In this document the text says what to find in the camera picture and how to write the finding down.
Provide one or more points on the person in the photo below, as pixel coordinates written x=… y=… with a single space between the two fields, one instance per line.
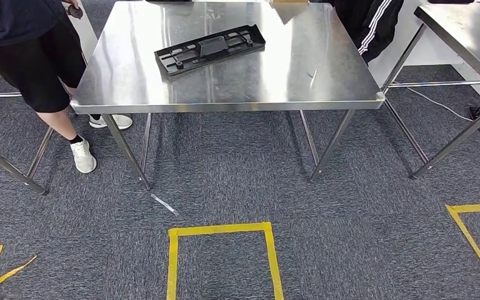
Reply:
x=37 y=62
x=368 y=25

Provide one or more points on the black round controller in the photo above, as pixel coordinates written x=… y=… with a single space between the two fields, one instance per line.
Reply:
x=75 y=11

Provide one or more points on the silver tape strip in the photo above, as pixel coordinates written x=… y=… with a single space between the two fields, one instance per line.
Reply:
x=163 y=203

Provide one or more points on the black bag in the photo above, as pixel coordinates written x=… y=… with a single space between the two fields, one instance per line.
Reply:
x=451 y=1

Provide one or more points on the black plastic panel part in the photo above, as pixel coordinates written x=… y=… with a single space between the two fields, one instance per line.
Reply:
x=211 y=47

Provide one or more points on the small silver hex key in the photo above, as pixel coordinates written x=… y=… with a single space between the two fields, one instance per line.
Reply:
x=313 y=74

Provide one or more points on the yellow floor tape outline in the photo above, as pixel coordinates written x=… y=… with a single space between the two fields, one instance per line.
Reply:
x=173 y=265
x=472 y=240

